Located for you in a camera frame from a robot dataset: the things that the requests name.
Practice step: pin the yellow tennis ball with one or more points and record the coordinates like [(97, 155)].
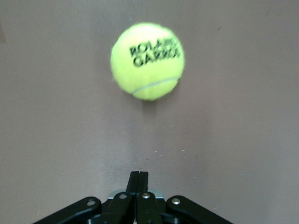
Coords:
[(147, 70)]

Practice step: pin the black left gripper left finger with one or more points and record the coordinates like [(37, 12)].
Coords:
[(121, 210)]

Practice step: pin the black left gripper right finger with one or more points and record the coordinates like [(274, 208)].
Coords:
[(149, 210)]

